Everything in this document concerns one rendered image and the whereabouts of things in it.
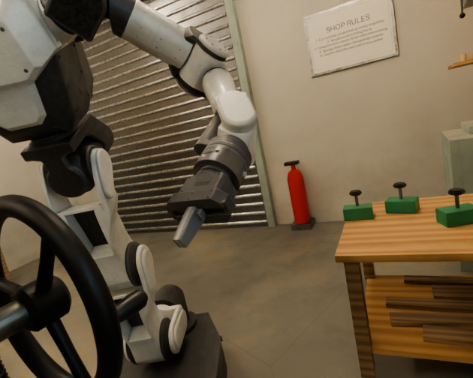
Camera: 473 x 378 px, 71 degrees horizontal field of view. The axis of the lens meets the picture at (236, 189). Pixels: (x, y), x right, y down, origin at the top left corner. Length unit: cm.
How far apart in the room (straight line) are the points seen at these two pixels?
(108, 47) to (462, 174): 336
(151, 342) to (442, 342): 95
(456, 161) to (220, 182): 159
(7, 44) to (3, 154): 357
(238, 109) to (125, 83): 321
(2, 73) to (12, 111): 9
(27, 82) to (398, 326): 132
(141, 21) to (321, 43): 223
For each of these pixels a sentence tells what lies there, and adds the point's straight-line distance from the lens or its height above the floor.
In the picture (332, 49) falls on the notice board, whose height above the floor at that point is 141.
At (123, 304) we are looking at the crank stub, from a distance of 43.
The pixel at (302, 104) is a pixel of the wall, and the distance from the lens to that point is 293.
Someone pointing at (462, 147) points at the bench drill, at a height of 66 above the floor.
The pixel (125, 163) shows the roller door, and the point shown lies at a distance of 396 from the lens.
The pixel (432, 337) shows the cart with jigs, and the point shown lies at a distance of 132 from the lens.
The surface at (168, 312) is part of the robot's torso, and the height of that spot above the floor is 33.
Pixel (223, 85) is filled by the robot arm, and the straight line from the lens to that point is 74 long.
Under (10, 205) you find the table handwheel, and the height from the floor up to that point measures 94.
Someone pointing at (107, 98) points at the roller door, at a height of 157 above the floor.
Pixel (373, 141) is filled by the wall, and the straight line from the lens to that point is 288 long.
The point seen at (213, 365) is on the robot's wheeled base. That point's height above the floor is 17.
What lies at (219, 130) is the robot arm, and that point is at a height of 98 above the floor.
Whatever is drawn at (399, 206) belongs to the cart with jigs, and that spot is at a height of 56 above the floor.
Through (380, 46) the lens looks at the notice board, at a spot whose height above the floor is 135.
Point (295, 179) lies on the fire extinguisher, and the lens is 285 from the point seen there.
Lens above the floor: 98
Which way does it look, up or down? 10 degrees down
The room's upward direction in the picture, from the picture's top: 12 degrees counter-clockwise
